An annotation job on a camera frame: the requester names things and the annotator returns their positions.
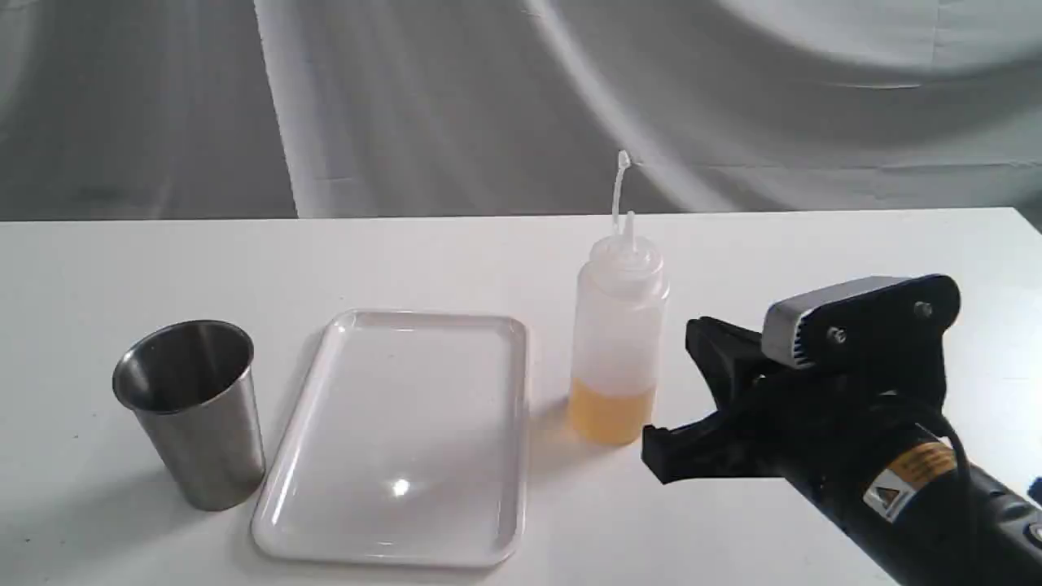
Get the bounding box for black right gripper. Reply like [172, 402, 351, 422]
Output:
[641, 275, 961, 505]

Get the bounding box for translucent squeeze bottle amber liquid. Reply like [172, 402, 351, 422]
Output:
[568, 150, 670, 446]

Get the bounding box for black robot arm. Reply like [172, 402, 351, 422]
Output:
[641, 274, 1041, 585]

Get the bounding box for stainless steel cup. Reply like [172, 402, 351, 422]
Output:
[111, 319, 265, 512]

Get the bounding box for white plastic tray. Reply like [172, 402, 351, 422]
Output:
[251, 310, 531, 570]

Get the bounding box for grey backdrop cloth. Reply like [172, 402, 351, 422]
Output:
[1, 1, 1040, 224]

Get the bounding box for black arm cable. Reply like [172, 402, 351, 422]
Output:
[912, 399, 978, 586]

